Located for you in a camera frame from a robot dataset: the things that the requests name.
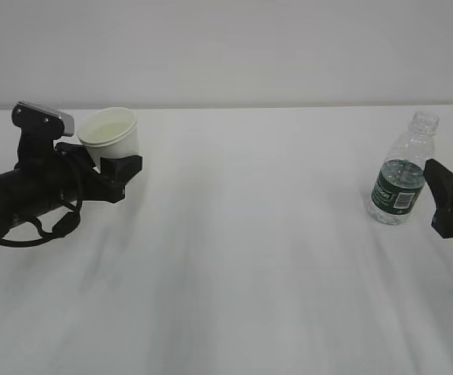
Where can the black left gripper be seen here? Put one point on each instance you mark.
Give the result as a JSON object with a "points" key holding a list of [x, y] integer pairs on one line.
{"points": [[53, 174]]}

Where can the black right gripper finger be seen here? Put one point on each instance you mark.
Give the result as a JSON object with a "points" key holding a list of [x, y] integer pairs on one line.
{"points": [[440, 182]]}

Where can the white paper cup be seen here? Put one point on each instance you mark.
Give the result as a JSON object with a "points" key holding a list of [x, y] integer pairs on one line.
{"points": [[111, 134]]}

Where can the clear water bottle green label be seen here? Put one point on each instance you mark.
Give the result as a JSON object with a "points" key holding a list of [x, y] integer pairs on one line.
{"points": [[400, 180]]}

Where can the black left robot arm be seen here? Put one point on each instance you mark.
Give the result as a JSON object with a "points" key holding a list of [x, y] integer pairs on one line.
{"points": [[19, 229]]}

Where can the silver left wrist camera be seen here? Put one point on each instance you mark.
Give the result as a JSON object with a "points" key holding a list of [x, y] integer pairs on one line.
{"points": [[33, 119]]}

